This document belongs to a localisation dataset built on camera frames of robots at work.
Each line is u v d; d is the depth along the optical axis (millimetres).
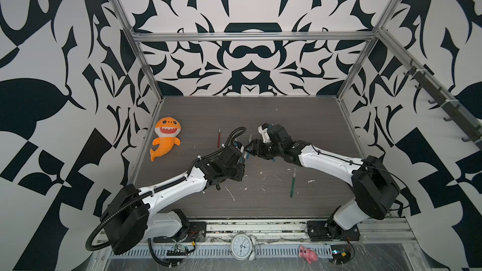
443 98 598
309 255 677
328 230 666
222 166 623
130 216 402
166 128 942
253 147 760
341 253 710
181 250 724
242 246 679
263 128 811
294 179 883
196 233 730
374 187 446
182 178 508
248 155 830
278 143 665
